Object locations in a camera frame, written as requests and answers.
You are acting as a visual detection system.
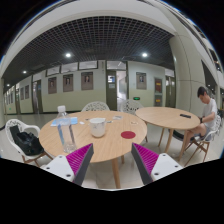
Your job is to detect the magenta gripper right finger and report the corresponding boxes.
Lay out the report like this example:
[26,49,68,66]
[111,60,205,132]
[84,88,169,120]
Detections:
[130,142,184,186]

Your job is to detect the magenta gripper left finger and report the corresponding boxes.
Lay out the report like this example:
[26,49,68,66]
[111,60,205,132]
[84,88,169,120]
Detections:
[41,142,95,187]

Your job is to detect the clear plastic water bottle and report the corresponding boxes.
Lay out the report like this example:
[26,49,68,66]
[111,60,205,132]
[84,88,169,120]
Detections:
[56,105,77,154]

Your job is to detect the red round coaster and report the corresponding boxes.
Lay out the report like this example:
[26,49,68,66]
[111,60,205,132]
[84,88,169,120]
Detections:
[121,131,136,139]

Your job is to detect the round wooden table near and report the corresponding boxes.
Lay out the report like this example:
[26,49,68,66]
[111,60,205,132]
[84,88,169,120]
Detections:
[38,110,148,190]

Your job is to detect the round wooden table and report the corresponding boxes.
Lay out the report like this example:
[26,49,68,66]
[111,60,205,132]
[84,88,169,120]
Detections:
[38,110,148,190]
[136,107,200,152]

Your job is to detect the white ceramic cup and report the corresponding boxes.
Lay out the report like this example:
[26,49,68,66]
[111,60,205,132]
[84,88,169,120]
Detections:
[90,118,106,138]

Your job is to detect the round wooden table right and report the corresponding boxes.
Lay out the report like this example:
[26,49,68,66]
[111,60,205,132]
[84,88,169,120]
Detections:
[136,107,200,152]

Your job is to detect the small card on table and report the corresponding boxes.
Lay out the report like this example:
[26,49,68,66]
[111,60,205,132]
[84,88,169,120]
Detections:
[113,116,123,120]

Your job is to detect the black bag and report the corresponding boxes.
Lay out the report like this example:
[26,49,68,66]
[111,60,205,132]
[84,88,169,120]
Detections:
[10,126,44,156]

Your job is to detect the white lattice chair back left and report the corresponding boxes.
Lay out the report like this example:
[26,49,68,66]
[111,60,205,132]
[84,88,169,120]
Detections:
[83,101,109,111]

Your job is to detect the white lattice chair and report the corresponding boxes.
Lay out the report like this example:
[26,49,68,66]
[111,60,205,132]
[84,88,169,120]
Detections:
[83,101,109,111]
[120,99,142,115]

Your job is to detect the white lattice chair back right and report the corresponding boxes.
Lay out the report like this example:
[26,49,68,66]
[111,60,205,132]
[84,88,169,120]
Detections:
[120,99,142,115]

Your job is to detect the wooden chair under man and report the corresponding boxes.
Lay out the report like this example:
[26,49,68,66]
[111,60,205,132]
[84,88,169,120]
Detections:
[183,114,222,168]

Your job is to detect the black phone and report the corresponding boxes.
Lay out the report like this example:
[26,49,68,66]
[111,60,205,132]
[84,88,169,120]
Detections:
[180,114,191,119]

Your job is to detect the seated man white shirt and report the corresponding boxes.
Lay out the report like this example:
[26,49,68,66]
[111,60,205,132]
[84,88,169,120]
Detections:
[177,85,219,163]

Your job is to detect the framed portrait right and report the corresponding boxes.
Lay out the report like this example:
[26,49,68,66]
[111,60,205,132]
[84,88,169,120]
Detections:
[136,72,147,90]

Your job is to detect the dark green door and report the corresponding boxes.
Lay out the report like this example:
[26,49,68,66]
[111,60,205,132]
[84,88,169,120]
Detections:
[106,70,117,110]

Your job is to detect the framed portrait on wall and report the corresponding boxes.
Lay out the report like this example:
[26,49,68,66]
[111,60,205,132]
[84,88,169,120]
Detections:
[81,72,93,90]

